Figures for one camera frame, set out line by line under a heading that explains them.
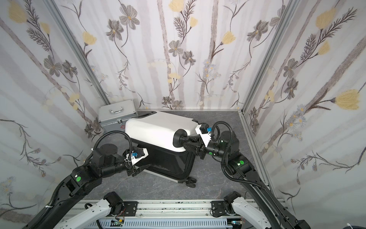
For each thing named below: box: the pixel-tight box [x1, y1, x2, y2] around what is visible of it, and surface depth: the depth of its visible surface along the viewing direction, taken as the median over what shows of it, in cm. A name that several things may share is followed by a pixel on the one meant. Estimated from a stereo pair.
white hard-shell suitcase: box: [125, 111, 200, 188], surface depth 76 cm
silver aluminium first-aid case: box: [98, 99, 137, 134], surface depth 101 cm
